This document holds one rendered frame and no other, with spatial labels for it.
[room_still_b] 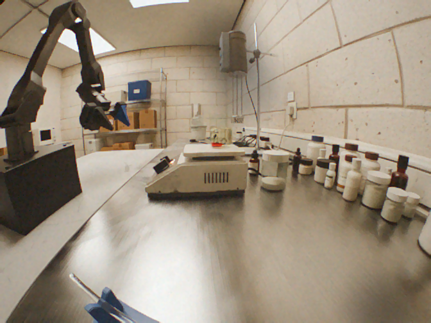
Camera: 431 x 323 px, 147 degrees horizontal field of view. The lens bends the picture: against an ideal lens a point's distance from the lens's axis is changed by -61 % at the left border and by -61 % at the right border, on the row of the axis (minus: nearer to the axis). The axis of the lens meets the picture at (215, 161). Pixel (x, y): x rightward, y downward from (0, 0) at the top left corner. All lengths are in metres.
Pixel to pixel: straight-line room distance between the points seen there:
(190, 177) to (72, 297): 0.26
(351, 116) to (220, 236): 0.55
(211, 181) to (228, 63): 0.61
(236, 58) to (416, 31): 0.71
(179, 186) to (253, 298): 0.23
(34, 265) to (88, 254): 0.08
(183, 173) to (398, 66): 0.60
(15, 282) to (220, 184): 0.36
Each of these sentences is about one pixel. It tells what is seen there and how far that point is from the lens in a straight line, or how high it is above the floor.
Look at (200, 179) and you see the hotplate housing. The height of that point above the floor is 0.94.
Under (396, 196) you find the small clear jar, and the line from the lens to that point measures 0.34.
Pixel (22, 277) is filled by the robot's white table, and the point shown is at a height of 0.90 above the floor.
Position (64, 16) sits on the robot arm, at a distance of 0.51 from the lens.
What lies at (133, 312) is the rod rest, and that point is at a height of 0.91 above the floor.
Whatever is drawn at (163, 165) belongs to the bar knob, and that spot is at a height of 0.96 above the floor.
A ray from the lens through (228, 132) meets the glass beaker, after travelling 0.33.
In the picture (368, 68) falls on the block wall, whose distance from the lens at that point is 0.61.
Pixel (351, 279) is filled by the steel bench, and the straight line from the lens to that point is 0.21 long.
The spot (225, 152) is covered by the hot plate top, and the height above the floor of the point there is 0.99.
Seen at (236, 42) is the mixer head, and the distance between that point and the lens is 0.86.
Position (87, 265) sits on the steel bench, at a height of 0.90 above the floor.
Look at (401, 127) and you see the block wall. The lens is 0.53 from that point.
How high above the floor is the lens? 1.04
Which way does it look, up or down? 13 degrees down
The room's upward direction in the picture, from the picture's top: straight up
